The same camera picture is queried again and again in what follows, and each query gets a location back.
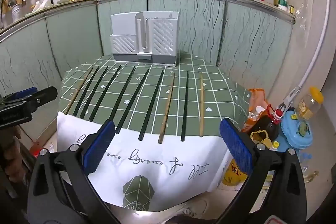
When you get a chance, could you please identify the green kitchen cabinet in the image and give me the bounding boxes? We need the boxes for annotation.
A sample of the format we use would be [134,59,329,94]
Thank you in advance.
[0,0,296,140]

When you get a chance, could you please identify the blue plastic container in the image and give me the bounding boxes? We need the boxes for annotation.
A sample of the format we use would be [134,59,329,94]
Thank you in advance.
[280,108,313,151]

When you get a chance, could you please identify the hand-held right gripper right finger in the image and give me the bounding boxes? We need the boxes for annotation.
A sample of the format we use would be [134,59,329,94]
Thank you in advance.
[215,118,307,224]

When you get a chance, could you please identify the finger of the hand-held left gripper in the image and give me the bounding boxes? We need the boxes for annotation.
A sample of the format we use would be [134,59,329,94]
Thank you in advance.
[26,86,58,115]
[0,87,38,105]

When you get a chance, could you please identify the yellow red printed bag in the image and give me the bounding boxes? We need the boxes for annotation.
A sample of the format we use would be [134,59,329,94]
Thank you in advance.
[223,158,248,187]

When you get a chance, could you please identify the wooden chopstick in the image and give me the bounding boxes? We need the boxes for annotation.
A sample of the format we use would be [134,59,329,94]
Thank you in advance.
[199,74,204,138]
[158,72,175,144]
[64,67,94,115]

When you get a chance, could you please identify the clear jar yellow lid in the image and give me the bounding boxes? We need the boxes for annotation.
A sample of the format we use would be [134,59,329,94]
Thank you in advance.
[295,87,324,120]

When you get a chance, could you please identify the orange plastic bag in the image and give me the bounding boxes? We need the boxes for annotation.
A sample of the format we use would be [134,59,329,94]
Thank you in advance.
[243,88,270,133]

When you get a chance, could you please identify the white utensil holder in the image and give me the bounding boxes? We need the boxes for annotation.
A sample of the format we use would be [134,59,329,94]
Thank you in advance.
[111,11,180,67]

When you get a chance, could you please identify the white wall pipe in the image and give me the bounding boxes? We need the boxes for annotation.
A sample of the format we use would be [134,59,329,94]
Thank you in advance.
[299,0,330,88]

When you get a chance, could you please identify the green checkered tablecloth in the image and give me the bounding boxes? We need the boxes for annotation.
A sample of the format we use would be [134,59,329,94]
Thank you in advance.
[57,52,251,211]

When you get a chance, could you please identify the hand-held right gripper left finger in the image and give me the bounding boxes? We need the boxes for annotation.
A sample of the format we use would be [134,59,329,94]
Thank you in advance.
[27,120,124,224]

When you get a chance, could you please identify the soy sauce bottle red cap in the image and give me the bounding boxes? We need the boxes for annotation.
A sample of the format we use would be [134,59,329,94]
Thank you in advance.
[259,105,283,141]

